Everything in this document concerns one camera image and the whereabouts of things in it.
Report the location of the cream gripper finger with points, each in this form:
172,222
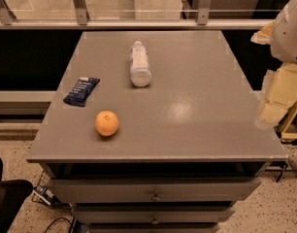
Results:
264,35
278,95

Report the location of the clear plastic water bottle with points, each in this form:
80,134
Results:
139,65

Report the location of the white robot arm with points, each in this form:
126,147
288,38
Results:
284,34

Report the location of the orange fruit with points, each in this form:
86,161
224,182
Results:
106,123

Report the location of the dark blue snack bar wrapper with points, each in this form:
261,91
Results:
80,91

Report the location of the metal glass railing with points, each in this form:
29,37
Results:
116,14

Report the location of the small device on floor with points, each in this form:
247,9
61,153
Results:
46,196

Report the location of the black office chair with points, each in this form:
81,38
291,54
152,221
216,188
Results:
12,195

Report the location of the yellow metal frame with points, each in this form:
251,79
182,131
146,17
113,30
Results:
283,129

